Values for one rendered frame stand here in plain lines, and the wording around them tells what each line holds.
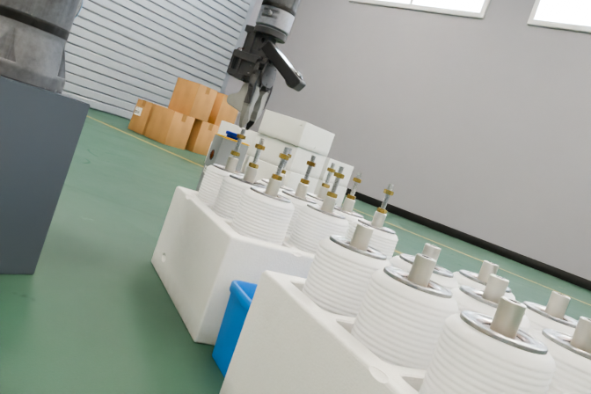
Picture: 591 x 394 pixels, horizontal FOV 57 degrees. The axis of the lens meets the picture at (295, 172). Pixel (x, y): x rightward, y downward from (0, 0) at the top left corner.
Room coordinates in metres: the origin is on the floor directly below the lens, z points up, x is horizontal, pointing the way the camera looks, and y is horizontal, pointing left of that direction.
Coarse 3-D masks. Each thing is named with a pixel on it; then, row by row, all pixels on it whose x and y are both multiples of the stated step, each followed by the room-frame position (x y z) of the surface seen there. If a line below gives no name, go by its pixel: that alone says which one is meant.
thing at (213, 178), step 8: (208, 168) 1.14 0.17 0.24; (216, 168) 1.13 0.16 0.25; (208, 176) 1.13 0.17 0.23; (216, 176) 1.12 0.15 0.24; (224, 176) 1.12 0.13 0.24; (208, 184) 1.13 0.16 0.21; (216, 184) 1.12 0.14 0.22; (200, 192) 1.14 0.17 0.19; (208, 192) 1.12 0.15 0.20; (216, 192) 1.12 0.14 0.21; (208, 200) 1.12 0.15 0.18
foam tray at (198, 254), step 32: (192, 192) 1.19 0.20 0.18; (192, 224) 1.03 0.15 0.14; (224, 224) 0.93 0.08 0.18; (160, 256) 1.15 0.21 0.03; (192, 256) 0.98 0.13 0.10; (224, 256) 0.85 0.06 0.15; (256, 256) 0.88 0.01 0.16; (288, 256) 0.90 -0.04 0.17; (192, 288) 0.93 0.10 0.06; (224, 288) 0.86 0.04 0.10; (192, 320) 0.89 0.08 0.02
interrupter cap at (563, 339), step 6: (546, 330) 0.55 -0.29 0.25; (552, 330) 0.56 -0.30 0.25; (546, 336) 0.53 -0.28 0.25; (552, 336) 0.52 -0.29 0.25; (558, 336) 0.55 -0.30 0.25; (564, 336) 0.56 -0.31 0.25; (570, 336) 0.57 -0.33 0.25; (558, 342) 0.51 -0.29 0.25; (564, 342) 0.52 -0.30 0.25; (570, 348) 0.50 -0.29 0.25; (576, 348) 0.50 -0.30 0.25; (582, 354) 0.50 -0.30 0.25; (588, 354) 0.50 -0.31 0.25
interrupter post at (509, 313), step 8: (504, 296) 0.48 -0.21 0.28; (504, 304) 0.47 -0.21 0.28; (512, 304) 0.47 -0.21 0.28; (520, 304) 0.47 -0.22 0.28; (496, 312) 0.48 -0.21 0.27; (504, 312) 0.47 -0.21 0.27; (512, 312) 0.47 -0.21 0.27; (520, 312) 0.47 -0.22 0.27; (496, 320) 0.47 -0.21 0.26; (504, 320) 0.47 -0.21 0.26; (512, 320) 0.46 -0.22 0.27; (520, 320) 0.47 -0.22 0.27; (496, 328) 0.47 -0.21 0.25; (504, 328) 0.47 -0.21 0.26; (512, 328) 0.47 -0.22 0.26; (512, 336) 0.47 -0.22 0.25
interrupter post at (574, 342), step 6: (582, 318) 0.53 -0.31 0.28; (588, 318) 0.54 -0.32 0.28; (582, 324) 0.53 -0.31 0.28; (588, 324) 0.52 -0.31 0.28; (576, 330) 0.53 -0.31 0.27; (582, 330) 0.53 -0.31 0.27; (588, 330) 0.52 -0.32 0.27; (576, 336) 0.53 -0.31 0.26; (582, 336) 0.52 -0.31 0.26; (588, 336) 0.52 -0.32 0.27; (570, 342) 0.54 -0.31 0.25; (576, 342) 0.53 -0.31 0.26; (582, 342) 0.52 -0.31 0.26; (588, 342) 0.52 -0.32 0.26; (582, 348) 0.52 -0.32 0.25; (588, 348) 0.52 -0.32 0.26
